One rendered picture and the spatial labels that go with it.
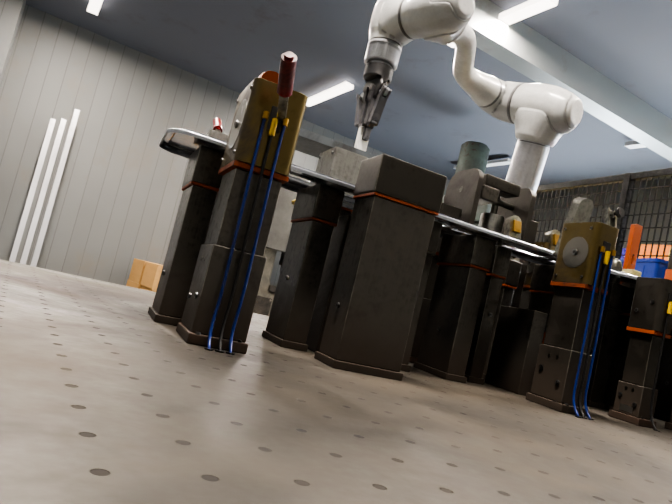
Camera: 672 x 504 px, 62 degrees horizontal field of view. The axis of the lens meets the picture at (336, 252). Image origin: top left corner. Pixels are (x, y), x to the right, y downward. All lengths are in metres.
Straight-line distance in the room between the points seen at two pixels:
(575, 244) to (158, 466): 0.95
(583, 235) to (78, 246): 7.53
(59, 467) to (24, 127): 8.06
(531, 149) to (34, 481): 1.70
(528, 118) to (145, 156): 7.03
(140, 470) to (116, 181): 8.05
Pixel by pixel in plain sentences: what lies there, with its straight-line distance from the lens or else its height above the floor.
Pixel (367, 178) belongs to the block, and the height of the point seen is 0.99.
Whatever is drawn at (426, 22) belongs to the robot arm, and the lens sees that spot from 1.46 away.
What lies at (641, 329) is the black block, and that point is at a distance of 1.28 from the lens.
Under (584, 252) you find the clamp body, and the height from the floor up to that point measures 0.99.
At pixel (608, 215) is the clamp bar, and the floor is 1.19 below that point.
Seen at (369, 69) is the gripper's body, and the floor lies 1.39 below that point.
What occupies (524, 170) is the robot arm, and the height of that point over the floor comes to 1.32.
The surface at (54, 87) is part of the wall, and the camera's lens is 8.41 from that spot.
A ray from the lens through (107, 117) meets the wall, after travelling 8.40.
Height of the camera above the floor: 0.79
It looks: 5 degrees up
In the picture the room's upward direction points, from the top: 14 degrees clockwise
